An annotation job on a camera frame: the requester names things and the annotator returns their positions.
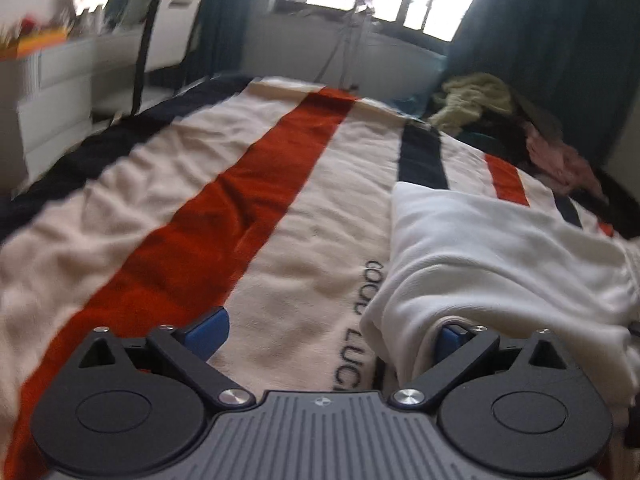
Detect olive garment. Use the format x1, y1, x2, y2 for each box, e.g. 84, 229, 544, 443
510, 90, 566, 141

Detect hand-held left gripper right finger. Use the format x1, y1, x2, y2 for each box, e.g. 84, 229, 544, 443
392, 324, 576, 407

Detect orange box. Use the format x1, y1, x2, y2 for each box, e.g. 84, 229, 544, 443
0, 30, 68, 58

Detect white dresser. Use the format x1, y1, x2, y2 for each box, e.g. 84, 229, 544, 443
0, 27, 146, 181

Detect pink garment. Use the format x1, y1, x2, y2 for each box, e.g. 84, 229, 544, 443
525, 125, 606, 196

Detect white garment steamer stand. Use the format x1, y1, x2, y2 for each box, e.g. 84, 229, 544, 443
320, 0, 376, 93

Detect green garment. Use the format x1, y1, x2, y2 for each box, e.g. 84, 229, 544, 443
457, 127, 501, 148

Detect white chair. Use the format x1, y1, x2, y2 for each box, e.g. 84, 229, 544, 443
131, 0, 206, 116

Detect black armchair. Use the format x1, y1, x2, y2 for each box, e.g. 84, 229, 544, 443
595, 170, 640, 238

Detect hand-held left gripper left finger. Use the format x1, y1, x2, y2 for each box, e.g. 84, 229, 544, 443
80, 306, 251, 407

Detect blue curtain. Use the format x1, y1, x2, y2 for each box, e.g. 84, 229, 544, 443
445, 0, 640, 171
107, 0, 296, 86

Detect white sweatshirt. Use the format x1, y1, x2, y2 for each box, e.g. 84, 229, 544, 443
361, 182, 640, 396

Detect dark clothes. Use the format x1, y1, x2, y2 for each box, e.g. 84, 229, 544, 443
480, 110, 531, 161

